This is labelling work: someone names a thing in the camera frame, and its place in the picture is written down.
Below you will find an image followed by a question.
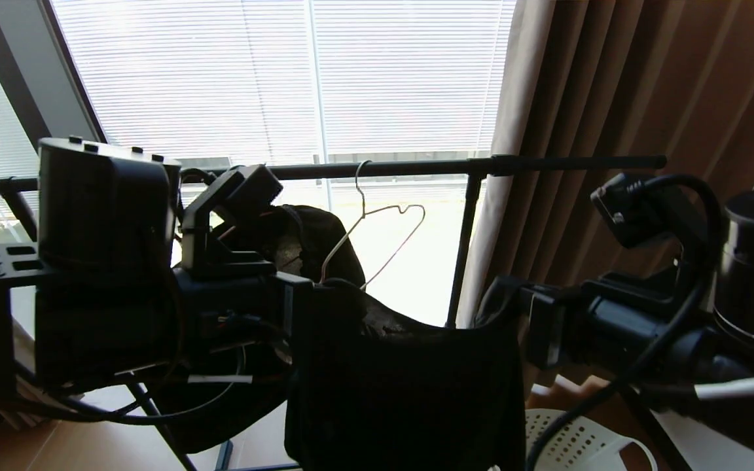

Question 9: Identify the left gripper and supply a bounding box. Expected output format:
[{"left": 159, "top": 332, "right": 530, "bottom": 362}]
[{"left": 175, "top": 268, "right": 316, "bottom": 372}]

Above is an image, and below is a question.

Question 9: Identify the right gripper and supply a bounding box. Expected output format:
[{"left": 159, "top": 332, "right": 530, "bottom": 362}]
[{"left": 522, "top": 277, "right": 703, "bottom": 375}]

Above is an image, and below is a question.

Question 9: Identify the black ribbed garment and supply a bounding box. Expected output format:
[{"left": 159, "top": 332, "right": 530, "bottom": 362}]
[{"left": 154, "top": 204, "right": 368, "bottom": 456}]

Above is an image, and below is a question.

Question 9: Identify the pink clothes hanger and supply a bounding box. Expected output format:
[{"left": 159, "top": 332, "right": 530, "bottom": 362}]
[{"left": 319, "top": 160, "right": 427, "bottom": 292}]

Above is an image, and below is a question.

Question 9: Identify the white laundry basket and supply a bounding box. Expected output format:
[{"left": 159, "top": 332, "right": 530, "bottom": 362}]
[{"left": 524, "top": 408, "right": 658, "bottom": 471}]

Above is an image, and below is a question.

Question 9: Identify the black clothes rack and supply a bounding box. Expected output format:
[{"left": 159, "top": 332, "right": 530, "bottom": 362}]
[{"left": 0, "top": 154, "right": 668, "bottom": 471}]

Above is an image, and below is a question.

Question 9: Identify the window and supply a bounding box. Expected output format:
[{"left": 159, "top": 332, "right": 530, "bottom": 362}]
[{"left": 0, "top": 0, "right": 519, "bottom": 328}]

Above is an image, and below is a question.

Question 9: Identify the brown curtain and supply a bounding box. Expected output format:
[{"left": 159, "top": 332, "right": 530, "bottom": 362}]
[{"left": 456, "top": 0, "right": 754, "bottom": 329}]

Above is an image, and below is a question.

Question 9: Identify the black cable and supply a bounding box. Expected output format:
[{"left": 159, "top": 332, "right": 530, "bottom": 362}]
[
  {"left": 16, "top": 345, "right": 251, "bottom": 427},
  {"left": 524, "top": 173, "right": 727, "bottom": 471}
]

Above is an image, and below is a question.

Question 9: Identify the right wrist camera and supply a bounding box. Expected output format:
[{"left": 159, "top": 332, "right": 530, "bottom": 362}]
[{"left": 589, "top": 171, "right": 713, "bottom": 303}]

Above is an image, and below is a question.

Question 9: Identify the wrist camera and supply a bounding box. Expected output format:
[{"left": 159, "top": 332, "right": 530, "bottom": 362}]
[
  {"left": 589, "top": 171, "right": 713, "bottom": 303},
  {"left": 181, "top": 164, "right": 285, "bottom": 279}
]

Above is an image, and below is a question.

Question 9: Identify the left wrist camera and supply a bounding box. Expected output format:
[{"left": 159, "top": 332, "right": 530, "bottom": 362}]
[{"left": 181, "top": 164, "right": 285, "bottom": 279}]

